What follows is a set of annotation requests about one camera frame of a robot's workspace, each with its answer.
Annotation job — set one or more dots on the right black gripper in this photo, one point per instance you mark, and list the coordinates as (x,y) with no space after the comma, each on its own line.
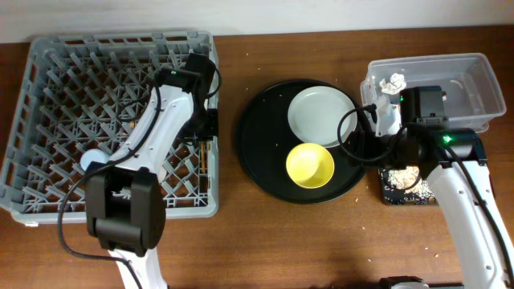
(362,148)

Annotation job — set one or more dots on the clear plastic bin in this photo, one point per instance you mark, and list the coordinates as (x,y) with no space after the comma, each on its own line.
(473,94)

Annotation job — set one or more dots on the grey ceramic plate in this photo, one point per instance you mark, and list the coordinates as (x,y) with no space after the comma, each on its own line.
(314,114)

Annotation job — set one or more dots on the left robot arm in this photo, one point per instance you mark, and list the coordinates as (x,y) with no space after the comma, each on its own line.
(125,209)

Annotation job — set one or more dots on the yellow bowl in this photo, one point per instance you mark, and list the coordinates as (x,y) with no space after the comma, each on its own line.
(310,166)

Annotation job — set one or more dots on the white tissue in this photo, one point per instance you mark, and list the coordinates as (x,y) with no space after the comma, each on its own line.
(396,84)

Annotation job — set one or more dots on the food scraps with rice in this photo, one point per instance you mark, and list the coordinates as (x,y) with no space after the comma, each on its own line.
(407,180)

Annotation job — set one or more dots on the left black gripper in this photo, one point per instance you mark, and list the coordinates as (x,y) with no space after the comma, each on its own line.
(208,132)

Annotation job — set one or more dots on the round black tray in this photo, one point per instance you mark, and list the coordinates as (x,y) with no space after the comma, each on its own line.
(263,140)

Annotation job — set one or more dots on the blue plastic cup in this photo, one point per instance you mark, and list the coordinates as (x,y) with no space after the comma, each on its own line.
(93,155)

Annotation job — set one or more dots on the black rectangular bin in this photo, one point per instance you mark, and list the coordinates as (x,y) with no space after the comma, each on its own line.
(405,188)

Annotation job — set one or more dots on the grey plastic dishwasher rack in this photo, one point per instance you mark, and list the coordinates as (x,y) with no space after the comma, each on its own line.
(78,93)

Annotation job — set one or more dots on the wooden chopstick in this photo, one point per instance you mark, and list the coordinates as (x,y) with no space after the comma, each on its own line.
(203,156)
(207,152)

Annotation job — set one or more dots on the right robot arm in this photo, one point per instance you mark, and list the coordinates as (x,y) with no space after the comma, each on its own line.
(453,162)

